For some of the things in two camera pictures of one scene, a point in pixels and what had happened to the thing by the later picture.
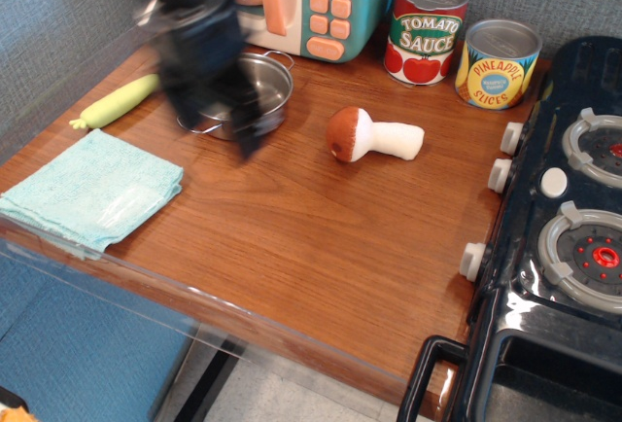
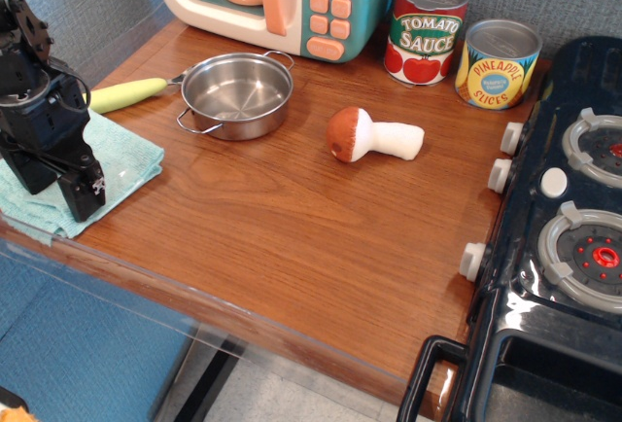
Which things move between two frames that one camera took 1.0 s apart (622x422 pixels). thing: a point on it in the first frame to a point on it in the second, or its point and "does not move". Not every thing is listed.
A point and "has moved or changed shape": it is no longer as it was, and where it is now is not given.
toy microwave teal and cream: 329,8 does not move
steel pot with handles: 270,80 does not move
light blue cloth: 93,193 has moved or changed shape
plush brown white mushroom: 352,135 does not move
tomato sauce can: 426,27 does not move
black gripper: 193,8 to 44,112
